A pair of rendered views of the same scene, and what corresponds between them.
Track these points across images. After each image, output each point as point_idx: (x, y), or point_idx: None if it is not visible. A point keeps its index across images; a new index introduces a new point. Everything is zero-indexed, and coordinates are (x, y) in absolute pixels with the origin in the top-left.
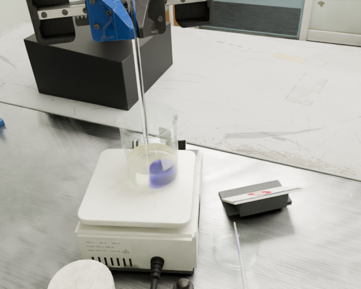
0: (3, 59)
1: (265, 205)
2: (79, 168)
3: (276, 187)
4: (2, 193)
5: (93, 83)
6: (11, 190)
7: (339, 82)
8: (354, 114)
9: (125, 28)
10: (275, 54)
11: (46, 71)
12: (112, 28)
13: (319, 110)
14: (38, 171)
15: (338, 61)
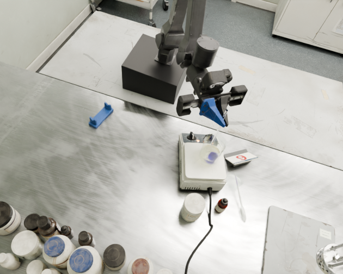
0: (90, 58)
1: (243, 162)
2: (160, 140)
3: (245, 152)
4: (131, 153)
5: (158, 91)
6: (134, 151)
7: (270, 90)
8: (276, 112)
9: (221, 123)
10: (240, 66)
11: (130, 81)
12: (210, 116)
13: (261, 109)
14: (142, 141)
15: (270, 74)
